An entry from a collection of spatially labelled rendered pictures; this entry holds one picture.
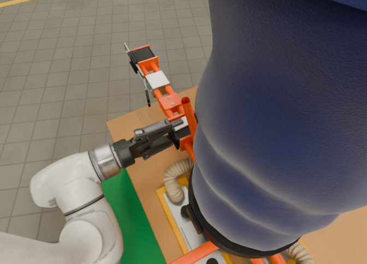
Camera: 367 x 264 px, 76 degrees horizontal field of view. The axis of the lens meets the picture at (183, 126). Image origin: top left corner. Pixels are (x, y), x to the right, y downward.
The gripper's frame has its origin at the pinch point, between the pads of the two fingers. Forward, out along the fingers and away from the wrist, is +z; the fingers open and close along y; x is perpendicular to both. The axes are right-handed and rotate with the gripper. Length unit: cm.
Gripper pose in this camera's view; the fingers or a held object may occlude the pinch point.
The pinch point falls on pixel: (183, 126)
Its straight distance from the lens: 68.9
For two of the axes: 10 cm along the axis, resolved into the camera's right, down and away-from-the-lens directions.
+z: 8.8, -4.0, 2.6
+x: 4.8, 7.2, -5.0
